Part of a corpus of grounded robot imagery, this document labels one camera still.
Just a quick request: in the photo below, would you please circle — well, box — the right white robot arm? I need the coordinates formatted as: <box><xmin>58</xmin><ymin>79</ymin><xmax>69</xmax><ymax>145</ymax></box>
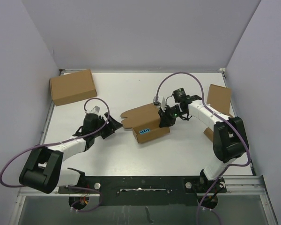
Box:
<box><xmin>153</xmin><ymin>88</ymin><xmax>249</xmax><ymax>192</ymax></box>

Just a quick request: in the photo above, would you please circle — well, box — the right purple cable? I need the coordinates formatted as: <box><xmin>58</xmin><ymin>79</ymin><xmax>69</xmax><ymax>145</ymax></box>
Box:
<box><xmin>156</xmin><ymin>72</ymin><xmax>252</xmax><ymax>225</ymax></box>

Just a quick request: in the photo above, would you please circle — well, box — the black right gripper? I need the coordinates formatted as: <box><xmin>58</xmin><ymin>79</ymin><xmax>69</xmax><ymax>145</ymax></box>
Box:
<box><xmin>158</xmin><ymin>104</ymin><xmax>185</xmax><ymax>128</ymax></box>

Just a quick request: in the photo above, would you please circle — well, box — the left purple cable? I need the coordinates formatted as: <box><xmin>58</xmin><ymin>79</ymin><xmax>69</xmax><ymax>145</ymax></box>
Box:
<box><xmin>0</xmin><ymin>97</ymin><xmax>111</xmax><ymax>213</ymax></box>

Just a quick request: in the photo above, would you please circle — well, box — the purple cable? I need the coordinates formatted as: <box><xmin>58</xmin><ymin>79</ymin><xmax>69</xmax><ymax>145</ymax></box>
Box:
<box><xmin>156</xmin><ymin>72</ymin><xmax>252</xmax><ymax>225</ymax></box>
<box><xmin>0</xmin><ymin>97</ymin><xmax>111</xmax><ymax>213</ymax></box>

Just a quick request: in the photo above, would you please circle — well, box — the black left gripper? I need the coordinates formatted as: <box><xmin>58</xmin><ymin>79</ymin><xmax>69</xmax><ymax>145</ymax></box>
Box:
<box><xmin>92</xmin><ymin>112</ymin><xmax>122</xmax><ymax>138</ymax></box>

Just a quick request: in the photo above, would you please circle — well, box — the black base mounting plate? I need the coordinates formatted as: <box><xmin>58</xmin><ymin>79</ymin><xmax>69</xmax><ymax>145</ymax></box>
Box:
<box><xmin>58</xmin><ymin>176</ymin><xmax>227</xmax><ymax>207</ymax></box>

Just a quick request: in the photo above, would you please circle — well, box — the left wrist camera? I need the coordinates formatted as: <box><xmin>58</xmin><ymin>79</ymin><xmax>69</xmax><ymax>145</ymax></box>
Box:
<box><xmin>85</xmin><ymin>106</ymin><xmax>100</xmax><ymax>115</ymax></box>

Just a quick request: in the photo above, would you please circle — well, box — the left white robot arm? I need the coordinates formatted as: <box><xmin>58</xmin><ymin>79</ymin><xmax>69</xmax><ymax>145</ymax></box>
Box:
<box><xmin>19</xmin><ymin>113</ymin><xmax>123</xmax><ymax>194</ymax></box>

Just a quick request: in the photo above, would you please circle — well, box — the blue plastic rack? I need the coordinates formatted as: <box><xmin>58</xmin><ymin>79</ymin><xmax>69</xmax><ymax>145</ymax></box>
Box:
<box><xmin>139</xmin><ymin>128</ymin><xmax>150</xmax><ymax>135</ymax></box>

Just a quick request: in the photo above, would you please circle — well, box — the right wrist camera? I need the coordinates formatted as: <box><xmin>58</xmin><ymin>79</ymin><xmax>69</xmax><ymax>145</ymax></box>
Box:
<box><xmin>153</xmin><ymin>96</ymin><xmax>166</xmax><ymax>110</ymax></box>

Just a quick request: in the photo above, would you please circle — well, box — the aluminium table frame rail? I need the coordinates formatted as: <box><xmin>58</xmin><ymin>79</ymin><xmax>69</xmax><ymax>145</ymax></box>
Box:
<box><xmin>11</xmin><ymin>73</ymin><xmax>276</xmax><ymax>225</ymax></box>

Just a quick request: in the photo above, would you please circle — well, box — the cardboard box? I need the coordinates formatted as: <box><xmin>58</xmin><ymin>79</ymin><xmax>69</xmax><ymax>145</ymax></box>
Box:
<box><xmin>203</xmin><ymin>112</ymin><xmax>235</xmax><ymax>143</ymax></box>
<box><xmin>120</xmin><ymin>104</ymin><xmax>170</xmax><ymax>144</ymax></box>
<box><xmin>207</xmin><ymin>84</ymin><xmax>232</xmax><ymax>115</ymax></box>
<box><xmin>50</xmin><ymin>69</ymin><xmax>97</xmax><ymax>106</ymax></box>

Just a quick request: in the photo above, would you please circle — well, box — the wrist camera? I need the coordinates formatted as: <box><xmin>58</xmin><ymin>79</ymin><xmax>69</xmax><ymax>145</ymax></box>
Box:
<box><xmin>153</xmin><ymin>96</ymin><xmax>166</xmax><ymax>110</ymax></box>
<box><xmin>85</xmin><ymin>106</ymin><xmax>100</xmax><ymax>115</ymax></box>

